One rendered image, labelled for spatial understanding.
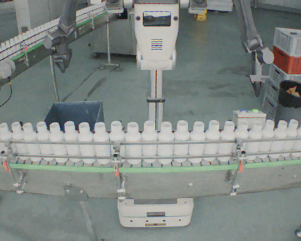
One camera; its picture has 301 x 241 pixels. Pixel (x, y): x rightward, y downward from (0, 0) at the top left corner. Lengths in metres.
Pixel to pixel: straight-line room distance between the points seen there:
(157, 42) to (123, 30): 3.30
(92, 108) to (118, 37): 3.27
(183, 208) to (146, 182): 0.82
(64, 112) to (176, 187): 0.87
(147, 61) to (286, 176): 0.92
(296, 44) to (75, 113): 2.36
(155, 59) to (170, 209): 0.99
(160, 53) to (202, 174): 0.69
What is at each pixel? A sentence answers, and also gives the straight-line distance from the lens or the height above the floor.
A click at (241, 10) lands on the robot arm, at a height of 1.55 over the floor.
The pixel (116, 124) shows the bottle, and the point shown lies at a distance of 1.01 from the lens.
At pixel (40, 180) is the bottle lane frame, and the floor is 0.92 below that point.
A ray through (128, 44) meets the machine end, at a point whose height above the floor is 0.31.
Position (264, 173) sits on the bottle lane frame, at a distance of 1.19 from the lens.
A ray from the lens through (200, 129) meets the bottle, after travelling 0.99.
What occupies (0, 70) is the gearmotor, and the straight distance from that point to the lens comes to 2.28.
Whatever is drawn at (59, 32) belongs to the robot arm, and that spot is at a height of 1.42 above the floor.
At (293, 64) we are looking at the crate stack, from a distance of 3.17.
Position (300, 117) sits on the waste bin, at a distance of 2.85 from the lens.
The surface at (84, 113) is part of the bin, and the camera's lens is 1.66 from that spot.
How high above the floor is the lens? 1.71
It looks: 33 degrees down
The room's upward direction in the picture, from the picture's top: straight up
